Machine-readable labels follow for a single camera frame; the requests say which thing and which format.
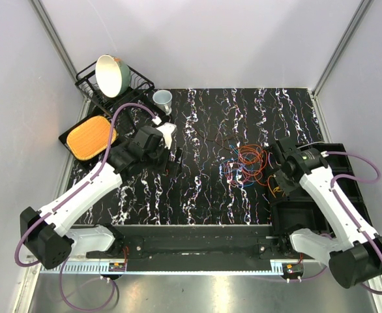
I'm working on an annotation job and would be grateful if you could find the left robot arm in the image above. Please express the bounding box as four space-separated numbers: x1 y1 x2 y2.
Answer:
18 123 182 269

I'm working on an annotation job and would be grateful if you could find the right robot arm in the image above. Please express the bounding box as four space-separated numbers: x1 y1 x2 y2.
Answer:
272 138 382 295

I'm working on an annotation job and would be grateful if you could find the black compartment organizer tray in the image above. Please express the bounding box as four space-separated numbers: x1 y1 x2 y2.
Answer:
266 143 372 235

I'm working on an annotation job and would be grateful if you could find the black flat tray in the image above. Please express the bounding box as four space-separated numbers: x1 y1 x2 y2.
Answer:
59 115 111 171

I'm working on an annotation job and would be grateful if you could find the light blue cup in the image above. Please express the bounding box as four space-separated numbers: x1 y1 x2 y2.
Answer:
153 89 173 115

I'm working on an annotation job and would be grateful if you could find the orange woven mat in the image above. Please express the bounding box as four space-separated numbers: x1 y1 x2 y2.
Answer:
66 115 111 161

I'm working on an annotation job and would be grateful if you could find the cream and green bowl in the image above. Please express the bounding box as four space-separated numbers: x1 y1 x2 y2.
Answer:
95 54 131 98

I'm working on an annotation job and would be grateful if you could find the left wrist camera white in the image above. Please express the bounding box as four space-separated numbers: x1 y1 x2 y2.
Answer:
152 116 177 149

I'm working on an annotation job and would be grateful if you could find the orange cable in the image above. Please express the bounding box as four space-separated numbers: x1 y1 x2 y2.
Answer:
225 144 269 187

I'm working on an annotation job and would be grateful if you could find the blue cable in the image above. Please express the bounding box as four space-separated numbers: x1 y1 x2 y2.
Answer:
220 143 260 189

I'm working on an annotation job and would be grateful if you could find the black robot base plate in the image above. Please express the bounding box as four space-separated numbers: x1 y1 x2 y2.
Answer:
87 225 299 275

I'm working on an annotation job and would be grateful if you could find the black wire dish rack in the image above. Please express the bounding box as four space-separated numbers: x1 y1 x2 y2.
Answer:
75 54 170 134

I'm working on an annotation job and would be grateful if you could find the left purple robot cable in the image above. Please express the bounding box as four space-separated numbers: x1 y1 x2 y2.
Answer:
14 102 161 310

